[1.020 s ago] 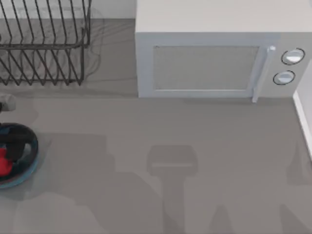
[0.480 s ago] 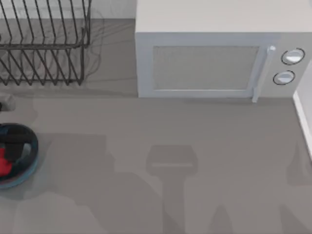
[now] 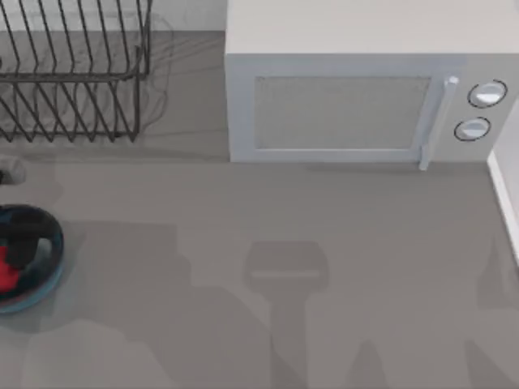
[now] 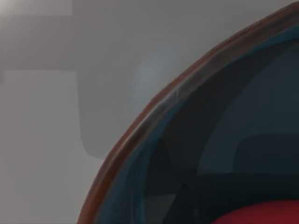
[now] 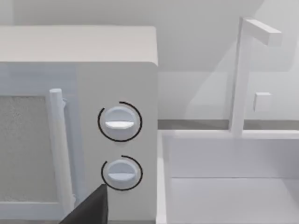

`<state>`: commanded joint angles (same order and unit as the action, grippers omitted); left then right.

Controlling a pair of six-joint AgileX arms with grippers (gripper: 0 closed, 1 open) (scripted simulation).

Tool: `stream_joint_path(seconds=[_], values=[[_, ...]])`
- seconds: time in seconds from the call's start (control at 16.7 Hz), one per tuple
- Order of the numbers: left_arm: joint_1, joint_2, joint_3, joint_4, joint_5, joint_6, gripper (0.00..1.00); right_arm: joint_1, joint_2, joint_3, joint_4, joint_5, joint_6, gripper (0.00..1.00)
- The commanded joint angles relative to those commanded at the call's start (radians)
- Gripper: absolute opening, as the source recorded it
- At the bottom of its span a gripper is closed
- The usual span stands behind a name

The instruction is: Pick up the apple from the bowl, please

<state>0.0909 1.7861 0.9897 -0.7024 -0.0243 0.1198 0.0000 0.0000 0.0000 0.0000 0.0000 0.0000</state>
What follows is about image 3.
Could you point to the small round microwave knob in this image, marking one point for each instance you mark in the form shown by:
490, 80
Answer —
472, 129

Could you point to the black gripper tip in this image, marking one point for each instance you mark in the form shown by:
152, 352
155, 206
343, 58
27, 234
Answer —
25, 239

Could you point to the red object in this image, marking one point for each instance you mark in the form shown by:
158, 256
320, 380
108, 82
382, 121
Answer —
7, 271

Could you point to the dark blue bowl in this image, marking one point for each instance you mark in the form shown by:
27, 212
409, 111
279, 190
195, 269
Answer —
56, 259

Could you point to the pale microwave oven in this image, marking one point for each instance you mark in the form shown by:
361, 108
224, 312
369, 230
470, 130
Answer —
365, 28

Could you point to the microwave door with window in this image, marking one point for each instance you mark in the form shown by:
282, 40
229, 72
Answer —
342, 111

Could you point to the large round microwave knob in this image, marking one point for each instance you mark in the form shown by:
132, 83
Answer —
487, 93

